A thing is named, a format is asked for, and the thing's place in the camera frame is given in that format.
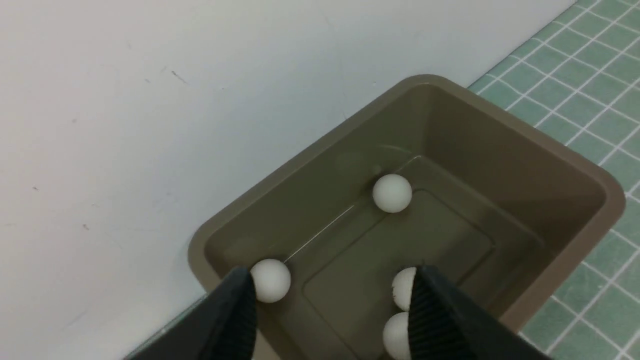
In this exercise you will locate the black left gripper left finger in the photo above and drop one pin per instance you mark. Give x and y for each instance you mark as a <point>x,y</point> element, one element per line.
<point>223,326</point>

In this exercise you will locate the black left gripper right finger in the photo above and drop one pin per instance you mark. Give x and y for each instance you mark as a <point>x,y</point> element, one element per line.
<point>446,324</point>

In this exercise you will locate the white logo ball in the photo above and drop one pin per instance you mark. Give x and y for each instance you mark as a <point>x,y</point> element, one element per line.
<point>395,336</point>

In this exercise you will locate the plain white ball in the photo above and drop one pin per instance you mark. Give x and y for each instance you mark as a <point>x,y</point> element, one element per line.
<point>392,193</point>

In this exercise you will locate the olive plastic bin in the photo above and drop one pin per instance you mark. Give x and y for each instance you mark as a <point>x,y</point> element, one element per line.
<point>504,211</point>

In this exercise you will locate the green checkered tablecloth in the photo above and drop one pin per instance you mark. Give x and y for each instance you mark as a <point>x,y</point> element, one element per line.
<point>577,80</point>

